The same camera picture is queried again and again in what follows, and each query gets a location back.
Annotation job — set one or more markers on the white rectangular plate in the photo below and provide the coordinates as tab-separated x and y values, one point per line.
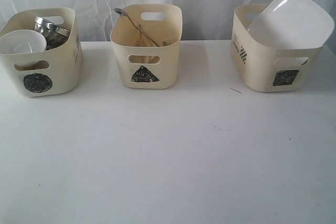
292	24

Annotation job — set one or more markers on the cream bin with square mark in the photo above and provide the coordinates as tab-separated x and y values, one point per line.
263	68

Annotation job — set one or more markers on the stainless steel bowl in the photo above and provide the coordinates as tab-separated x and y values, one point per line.
54	35

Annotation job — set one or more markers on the white ceramic bowl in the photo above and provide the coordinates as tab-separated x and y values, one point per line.
23	48

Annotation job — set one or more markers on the cream bin with triangle mark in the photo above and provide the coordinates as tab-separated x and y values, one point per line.
141	64

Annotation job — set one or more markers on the cream bin with circle mark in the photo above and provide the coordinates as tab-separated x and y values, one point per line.
49	72

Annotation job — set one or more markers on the wooden chopstick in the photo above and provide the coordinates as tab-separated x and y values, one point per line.
143	33

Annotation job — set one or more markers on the steel spoon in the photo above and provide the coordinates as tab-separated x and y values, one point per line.
122	12

